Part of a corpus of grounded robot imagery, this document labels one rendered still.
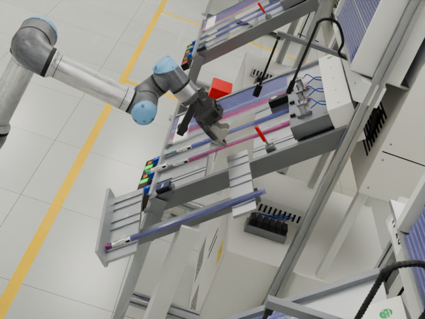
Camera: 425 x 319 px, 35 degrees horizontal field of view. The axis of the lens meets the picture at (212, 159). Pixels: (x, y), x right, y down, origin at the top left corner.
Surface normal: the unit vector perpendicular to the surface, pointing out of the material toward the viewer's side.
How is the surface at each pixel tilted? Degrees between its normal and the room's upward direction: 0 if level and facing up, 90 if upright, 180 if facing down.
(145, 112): 90
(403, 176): 90
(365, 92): 90
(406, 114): 90
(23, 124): 0
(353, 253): 0
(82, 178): 0
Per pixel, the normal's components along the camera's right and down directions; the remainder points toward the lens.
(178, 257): 0.03, 0.50
